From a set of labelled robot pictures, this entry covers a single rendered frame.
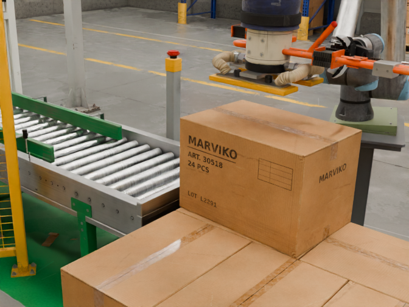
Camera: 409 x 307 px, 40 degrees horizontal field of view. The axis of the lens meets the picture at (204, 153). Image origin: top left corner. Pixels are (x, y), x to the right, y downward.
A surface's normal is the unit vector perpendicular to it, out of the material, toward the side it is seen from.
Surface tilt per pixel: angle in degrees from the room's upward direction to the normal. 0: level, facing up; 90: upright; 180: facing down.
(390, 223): 0
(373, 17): 38
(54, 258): 0
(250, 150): 90
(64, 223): 0
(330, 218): 90
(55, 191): 90
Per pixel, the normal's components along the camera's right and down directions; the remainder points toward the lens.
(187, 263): 0.02, -0.93
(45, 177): -0.63, 0.26
